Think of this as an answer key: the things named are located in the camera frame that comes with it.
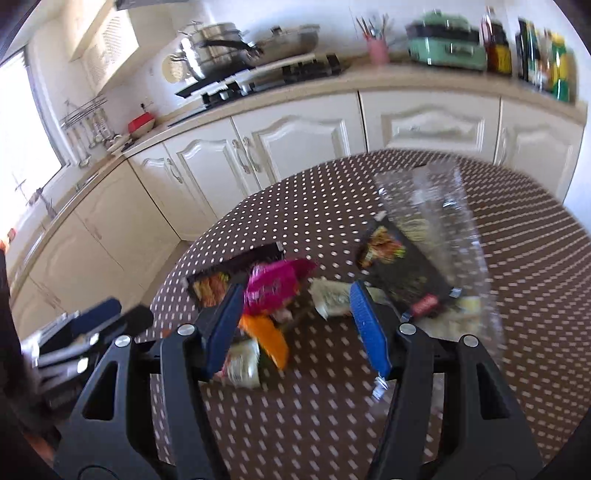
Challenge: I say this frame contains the pink snack wrapper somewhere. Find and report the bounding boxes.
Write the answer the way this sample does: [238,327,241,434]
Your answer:
[244,258,319,319]

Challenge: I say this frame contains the cream range hood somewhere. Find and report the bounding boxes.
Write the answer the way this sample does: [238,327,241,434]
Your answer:
[69,0,145,93]

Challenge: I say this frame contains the hanging utensil rack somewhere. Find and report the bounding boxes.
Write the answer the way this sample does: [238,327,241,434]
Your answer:
[59,96,117,168]

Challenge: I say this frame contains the black printed food tray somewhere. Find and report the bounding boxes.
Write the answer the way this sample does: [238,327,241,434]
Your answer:
[187,242,284,310]

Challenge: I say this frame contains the row of condiment bottles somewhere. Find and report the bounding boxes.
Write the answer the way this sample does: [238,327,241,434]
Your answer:
[515,18,578,102]

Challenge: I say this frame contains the cream kitchen cabinets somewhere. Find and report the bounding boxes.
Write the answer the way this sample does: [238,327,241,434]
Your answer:
[9,88,587,324]

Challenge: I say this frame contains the stacked steel pots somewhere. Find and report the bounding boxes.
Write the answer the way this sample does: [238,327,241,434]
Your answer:
[170,21,259,83]

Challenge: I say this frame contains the green countertop appliance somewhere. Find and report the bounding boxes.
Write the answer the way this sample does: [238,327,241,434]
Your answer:
[406,10,489,71]

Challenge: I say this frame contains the pale green printed wrapper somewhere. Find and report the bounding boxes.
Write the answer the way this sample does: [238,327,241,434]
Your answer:
[222,339,262,388]

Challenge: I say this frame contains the clear plastic bottle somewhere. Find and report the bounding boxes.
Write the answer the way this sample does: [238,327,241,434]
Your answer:
[374,164,504,361]

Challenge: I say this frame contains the red container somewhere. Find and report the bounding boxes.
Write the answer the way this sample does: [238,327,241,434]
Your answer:
[128,113,156,136]

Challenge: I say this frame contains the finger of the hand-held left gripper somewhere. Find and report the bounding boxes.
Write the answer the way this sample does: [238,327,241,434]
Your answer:
[88,305,155,344]
[44,298,123,352]

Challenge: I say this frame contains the white crumpled wrapper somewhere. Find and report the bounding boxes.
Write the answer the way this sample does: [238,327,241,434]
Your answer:
[308,278,354,320]

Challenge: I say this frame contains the black printed snack packet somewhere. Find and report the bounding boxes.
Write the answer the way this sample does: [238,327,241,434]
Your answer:
[355,217,465,319]

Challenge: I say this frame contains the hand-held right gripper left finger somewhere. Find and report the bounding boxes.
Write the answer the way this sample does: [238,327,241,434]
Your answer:
[53,282,246,480]

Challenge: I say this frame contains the orange snack wrapper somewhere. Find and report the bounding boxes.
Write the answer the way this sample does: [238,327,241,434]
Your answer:
[239,314,289,370]

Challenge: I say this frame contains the black gas hob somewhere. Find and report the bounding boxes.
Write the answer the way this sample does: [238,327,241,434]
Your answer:
[175,53,352,109]

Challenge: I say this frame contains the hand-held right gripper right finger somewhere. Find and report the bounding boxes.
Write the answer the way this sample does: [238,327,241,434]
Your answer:
[349,281,544,480]

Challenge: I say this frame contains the pink utensil cup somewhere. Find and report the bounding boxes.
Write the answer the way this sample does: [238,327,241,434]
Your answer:
[355,14,393,65]

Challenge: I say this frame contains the sink faucet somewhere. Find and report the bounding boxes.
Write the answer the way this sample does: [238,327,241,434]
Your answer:
[16,175,58,220]

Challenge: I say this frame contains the kitchen window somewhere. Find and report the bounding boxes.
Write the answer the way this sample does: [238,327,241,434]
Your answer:
[0,50,64,232]

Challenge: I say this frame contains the dark sauce bottle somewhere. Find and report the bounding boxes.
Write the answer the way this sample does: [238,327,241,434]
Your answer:
[480,7,513,75]

